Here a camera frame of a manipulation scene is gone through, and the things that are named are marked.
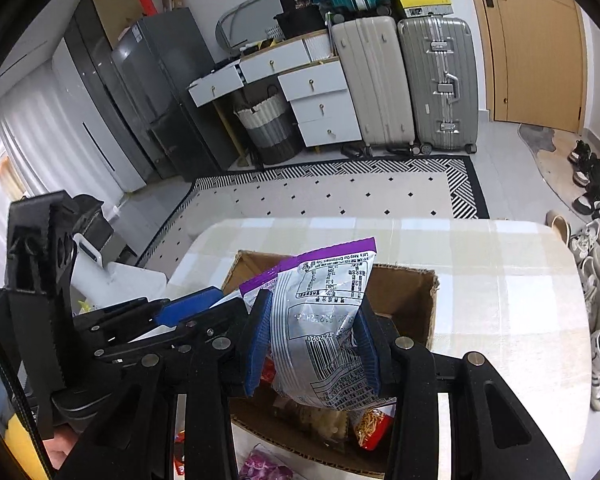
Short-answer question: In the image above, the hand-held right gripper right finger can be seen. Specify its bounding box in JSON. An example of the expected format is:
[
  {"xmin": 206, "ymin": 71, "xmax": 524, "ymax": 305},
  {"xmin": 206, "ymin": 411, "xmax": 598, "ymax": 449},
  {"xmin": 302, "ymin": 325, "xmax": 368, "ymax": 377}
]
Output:
[{"xmin": 352, "ymin": 305, "xmax": 573, "ymax": 480}]

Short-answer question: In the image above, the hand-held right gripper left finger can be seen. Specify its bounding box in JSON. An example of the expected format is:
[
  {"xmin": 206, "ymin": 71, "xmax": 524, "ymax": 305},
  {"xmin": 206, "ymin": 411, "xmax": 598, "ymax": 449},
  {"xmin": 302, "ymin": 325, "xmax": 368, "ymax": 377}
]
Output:
[{"xmin": 55, "ymin": 289, "xmax": 274, "ymax": 480}]

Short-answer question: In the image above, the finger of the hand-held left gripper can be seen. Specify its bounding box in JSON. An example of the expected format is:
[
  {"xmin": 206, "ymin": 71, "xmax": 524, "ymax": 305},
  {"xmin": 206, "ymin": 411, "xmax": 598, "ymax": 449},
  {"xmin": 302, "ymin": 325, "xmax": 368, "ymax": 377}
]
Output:
[
  {"xmin": 94, "ymin": 305, "xmax": 246, "ymax": 365},
  {"xmin": 75, "ymin": 286, "xmax": 226, "ymax": 346}
]

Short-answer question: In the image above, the purple silver snack packet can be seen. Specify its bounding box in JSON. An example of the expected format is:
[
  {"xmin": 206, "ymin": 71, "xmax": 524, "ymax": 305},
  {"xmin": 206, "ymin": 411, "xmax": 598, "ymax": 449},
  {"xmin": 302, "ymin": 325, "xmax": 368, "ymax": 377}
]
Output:
[{"xmin": 220, "ymin": 237, "xmax": 398, "ymax": 411}]

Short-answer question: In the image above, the brown cardboard box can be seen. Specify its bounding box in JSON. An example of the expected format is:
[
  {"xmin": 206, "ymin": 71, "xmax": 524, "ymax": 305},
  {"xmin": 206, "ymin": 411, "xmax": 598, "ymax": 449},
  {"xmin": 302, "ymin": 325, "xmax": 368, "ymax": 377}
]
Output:
[{"xmin": 221, "ymin": 250, "xmax": 441, "ymax": 478}]

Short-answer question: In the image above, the orange noodle snack packet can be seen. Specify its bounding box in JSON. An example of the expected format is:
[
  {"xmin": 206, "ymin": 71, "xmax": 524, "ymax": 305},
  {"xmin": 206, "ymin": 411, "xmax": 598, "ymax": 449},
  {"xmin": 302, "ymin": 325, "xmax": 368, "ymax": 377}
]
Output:
[{"xmin": 347, "ymin": 402, "xmax": 396, "ymax": 451}]

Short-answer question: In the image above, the white kitchen appliance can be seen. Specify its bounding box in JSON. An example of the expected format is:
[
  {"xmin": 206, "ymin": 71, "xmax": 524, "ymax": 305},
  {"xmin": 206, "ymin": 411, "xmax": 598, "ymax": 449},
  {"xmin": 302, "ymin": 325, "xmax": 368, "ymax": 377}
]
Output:
[{"xmin": 70, "ymin": 232, "xmax": 116, "ymax": 306}]

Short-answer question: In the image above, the white side table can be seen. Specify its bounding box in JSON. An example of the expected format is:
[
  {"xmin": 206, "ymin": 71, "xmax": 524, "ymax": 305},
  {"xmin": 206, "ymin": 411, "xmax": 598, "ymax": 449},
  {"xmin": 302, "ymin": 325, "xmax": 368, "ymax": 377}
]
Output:
[{"xmin": 105, "ymin": 262, "xmax": 168, "ymax": 311}]

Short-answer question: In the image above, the dark cloth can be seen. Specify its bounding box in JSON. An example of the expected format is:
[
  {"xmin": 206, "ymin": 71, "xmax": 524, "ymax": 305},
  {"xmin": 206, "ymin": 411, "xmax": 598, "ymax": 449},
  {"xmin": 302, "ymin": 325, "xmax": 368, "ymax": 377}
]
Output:
[{"xmin": 72, "ymin": 194, "xmax": 116, "ymax": 261}]

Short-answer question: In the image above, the white curtain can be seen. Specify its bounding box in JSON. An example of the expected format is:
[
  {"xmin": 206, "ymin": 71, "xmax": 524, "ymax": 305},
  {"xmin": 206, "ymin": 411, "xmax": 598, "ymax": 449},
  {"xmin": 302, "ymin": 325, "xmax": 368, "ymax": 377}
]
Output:
[{"xmin": 0, "ymin": 85, "xmax": 131, "ymax": 301}]

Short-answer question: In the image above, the woven laundry basket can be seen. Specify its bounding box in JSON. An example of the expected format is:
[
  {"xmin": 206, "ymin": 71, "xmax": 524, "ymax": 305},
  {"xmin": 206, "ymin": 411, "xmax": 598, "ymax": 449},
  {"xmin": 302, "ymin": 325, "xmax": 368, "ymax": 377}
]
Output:
[{"xmin": 232, "ymin": 87, "xmax": 303, "ymax": 166}]

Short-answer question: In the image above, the grey refrigerator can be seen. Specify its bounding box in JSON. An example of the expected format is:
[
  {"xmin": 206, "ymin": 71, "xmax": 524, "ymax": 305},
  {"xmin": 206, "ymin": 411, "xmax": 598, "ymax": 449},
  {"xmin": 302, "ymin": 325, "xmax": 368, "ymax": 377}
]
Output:
[{"xmin": 111, "ymin": 7, "xmax": 241, "ymax": 183}]

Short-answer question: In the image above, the dark glass cabinet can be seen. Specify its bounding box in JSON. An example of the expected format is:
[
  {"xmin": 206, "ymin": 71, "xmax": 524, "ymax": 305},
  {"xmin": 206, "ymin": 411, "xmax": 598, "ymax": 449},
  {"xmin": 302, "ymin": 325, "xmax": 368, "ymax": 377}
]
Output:
[{"xmin": 62, "ymin": 0, "xmax": 161, "ymax": 196}]

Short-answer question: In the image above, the white drawer desk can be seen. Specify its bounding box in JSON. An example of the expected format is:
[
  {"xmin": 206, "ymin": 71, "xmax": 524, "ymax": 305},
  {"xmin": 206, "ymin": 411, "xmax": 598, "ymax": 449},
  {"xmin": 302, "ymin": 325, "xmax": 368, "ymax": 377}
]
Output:
[{"xmin": 187, "ymin": 30, "xmax": 363, "ymax": 168}]

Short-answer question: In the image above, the pile of shoes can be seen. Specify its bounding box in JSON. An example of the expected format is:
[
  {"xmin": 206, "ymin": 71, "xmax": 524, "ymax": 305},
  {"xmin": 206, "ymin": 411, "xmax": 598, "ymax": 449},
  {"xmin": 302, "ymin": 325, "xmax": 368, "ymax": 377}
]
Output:
[{"xmin": 545, "ymin": 140, "xmax": 600, "ymax": 413}]

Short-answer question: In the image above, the beige round doormat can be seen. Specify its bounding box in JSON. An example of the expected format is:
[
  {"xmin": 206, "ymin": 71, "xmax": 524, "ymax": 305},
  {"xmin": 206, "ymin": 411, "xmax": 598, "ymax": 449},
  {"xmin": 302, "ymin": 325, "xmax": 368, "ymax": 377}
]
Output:
[{"xmin": 535, "ymin": 130, "xmax": 588, "ymax": 203}]

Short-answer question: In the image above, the beige suitcase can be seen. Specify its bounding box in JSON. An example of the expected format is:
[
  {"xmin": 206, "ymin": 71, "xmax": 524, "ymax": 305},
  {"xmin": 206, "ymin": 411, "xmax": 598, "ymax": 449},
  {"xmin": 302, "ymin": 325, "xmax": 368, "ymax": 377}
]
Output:
[{"xmin": 330, "ymin": 16, "xmax": 417, "ymax": 156}]

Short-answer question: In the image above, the grey doormat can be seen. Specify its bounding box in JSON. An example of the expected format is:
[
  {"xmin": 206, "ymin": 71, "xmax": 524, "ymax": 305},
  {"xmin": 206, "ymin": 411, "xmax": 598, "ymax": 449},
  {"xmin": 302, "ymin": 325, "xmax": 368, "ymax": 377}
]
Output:
[{"xmin": 517, "ymin": 122, "xmax": 556, "ymax": 153}]

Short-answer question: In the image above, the silver suitcase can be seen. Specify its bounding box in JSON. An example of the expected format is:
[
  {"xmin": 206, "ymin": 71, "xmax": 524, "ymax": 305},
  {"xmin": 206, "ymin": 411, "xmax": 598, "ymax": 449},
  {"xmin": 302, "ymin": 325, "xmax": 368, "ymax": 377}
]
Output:
[{"xmin": 397, "ymin": 16, "xmax": 479, "ymax": 155}]

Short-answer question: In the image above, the grey folding tub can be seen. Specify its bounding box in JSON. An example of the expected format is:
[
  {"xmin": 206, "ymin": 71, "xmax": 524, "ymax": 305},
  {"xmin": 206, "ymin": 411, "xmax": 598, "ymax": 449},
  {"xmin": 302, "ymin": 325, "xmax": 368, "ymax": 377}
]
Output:
[{"xmin": 216, "ymin": 0, "xmax": 281, "ymax": 53}]

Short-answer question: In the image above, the black storage bin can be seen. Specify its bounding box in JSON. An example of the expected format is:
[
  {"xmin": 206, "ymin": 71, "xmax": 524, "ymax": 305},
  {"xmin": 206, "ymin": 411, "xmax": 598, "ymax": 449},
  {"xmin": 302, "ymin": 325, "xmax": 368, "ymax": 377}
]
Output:
[{"xmin": 272, "ymin": 7, "xmax": 331, "ymax": 41}]

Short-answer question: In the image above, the wooden door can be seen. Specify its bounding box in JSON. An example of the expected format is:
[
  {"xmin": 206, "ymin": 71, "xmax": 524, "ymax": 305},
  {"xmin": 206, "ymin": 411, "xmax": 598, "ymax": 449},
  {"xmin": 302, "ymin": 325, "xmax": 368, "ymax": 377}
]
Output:
[{"xmin": 462, "ymin": 0, "xmax": 588, "ymax": 135}]

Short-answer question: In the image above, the yellow black shoe box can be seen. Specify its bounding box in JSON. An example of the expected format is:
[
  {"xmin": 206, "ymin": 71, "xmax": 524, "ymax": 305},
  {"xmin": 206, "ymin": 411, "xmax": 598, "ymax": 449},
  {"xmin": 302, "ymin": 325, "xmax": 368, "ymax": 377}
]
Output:
[{"xmin": 395, "ymin": 0, "xmax": 455, "ymax": 20}]

